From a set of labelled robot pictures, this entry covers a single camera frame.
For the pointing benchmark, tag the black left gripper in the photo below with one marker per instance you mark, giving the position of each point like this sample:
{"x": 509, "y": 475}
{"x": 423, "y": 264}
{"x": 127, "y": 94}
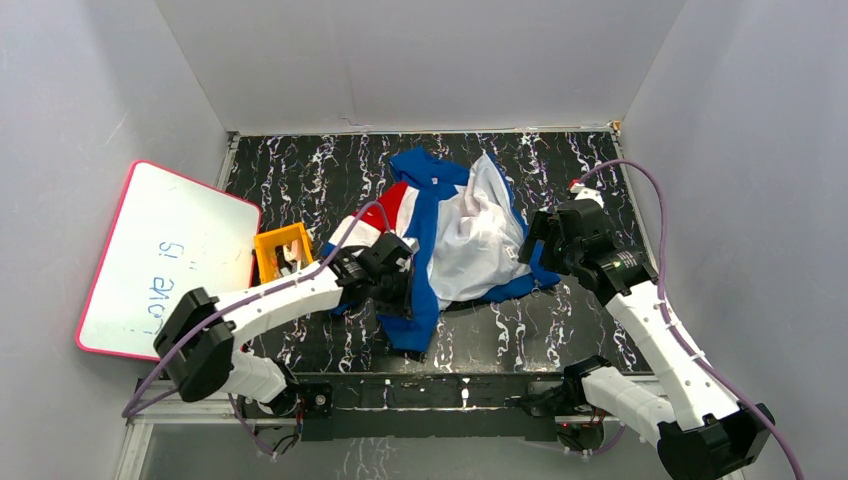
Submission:
{"x": 395, "y": 291}

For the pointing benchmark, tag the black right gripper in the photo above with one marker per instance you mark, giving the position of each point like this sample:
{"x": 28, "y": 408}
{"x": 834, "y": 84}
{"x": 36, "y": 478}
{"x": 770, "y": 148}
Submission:
{"x": 539, "y": 223}

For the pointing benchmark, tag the blue red white jacket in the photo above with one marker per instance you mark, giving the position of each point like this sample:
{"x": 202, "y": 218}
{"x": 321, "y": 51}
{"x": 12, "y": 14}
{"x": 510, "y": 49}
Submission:
{"x": 469, "y": 235}

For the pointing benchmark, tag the orange plastic box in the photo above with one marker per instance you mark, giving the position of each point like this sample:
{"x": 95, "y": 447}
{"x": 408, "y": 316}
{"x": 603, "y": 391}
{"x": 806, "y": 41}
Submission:
{"x": 282, "y": 251}

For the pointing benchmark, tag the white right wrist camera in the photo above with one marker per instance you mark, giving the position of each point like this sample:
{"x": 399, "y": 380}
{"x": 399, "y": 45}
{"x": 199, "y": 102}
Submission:
{"x": 579, "y": 191}

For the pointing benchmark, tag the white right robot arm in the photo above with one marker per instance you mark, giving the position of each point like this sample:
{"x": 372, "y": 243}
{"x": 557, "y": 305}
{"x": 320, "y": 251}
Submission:
{"x": 700, "y": 429}

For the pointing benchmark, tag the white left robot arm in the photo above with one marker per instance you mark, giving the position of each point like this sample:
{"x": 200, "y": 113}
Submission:
{"x": 201, "y": 344}

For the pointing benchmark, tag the pink-framed whiteboard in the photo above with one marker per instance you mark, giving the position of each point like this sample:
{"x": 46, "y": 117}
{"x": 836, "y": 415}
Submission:
{"x": 170, "y": 234}

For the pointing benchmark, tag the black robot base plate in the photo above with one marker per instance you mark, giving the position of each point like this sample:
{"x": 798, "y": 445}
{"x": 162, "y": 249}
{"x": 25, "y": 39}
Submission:
{"x": 430, "y": 404}

